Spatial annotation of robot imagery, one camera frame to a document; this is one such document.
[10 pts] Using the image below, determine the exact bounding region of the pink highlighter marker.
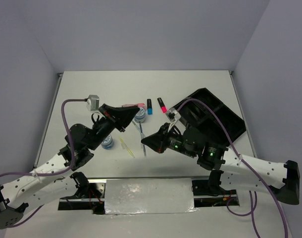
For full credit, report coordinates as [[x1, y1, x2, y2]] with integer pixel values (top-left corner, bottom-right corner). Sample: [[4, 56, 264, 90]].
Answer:
[[157, 98, 167, 113]]

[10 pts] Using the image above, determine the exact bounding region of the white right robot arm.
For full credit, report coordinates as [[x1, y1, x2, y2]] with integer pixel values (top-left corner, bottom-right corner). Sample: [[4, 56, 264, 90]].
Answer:
[[141, 123, 300, 205]]

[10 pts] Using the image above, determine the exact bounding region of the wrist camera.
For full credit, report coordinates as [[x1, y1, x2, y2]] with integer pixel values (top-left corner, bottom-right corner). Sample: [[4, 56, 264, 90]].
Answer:
[[165, 108, 181, 123], [86, 95, 100, 113]]

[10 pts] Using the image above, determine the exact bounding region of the green gel pen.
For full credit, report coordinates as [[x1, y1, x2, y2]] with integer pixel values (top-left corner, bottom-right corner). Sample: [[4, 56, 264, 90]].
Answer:
[[132, 121, 143, 138]]

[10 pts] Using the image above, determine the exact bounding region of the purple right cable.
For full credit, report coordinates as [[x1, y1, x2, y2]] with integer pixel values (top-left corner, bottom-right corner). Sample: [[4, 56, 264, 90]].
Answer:
[[176, 98, 289, 238]]

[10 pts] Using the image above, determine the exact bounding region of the blue paint jar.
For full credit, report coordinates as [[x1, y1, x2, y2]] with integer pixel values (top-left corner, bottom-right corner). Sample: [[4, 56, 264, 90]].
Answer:
[[101, 135, 114, 149], [134, 107, 147, 123]]

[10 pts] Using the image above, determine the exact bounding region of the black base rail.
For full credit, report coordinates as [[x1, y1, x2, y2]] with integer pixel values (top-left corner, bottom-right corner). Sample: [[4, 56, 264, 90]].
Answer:
[[58, 178, 240, 215]]

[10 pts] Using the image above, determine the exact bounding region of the blue highlighter marker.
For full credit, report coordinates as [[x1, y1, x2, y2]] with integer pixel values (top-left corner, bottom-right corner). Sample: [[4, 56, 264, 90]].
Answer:
[[147, 99, 153, 115]]

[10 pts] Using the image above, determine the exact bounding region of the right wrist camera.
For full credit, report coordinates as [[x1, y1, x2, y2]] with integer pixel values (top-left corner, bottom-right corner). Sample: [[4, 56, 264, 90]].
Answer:
[[165, 108, 181, 123]]

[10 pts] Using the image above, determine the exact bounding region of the black organizer tray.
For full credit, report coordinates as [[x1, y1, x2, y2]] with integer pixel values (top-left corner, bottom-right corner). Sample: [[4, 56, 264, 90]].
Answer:
[[173, 88, 246, 147]]

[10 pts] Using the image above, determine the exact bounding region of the purple cable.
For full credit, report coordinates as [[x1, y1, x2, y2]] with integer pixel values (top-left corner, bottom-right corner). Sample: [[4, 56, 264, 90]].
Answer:
[[0, 98, 90, 229], [176, 98, 289, 238]]

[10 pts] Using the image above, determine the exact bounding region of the pink glue bottle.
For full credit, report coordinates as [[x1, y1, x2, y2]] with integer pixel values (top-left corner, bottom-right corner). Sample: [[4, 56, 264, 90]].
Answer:
[[122, 103, 147, 109]]

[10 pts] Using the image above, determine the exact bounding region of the yellow pen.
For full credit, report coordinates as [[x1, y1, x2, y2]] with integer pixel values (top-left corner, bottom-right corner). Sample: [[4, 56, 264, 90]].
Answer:
[[119, 137, 135, 158]]

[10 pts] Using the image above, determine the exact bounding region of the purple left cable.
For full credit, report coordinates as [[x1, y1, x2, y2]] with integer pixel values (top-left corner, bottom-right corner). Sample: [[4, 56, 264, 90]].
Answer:
[[0, 98, 90, 229]]

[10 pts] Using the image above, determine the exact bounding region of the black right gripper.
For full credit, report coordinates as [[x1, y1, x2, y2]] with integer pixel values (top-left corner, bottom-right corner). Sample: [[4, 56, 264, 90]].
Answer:
[[141, 122, 196, 158]]

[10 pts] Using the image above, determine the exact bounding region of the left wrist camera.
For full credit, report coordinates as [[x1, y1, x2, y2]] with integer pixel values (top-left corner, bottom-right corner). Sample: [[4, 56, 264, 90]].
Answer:
[[86, 95, 100, 113]]

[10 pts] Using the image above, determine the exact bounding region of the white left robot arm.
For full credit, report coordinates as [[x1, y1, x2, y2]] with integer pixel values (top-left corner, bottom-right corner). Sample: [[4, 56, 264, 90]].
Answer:
[[0, 104, 139, 230]]

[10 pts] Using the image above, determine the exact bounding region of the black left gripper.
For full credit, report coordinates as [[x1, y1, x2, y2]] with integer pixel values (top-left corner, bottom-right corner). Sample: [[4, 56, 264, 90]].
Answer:
[[88, 104, 139, 150]]

